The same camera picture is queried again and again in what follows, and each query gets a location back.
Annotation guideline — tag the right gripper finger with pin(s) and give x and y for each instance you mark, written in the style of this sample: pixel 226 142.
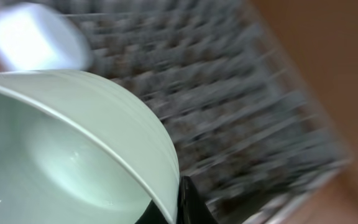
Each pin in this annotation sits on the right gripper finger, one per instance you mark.
pixel 191 208

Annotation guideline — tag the mint green bowl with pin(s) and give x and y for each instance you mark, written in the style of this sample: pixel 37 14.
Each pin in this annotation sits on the mint green bowl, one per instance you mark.
pixel 78 148

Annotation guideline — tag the light blue bowl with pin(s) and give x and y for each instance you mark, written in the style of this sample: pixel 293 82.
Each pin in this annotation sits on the light blue bowl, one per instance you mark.
pixel 36 37

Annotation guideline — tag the grey dishwasher rack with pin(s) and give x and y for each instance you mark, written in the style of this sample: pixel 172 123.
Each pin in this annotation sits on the grey dishwasher rack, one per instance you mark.
pixel 245 130

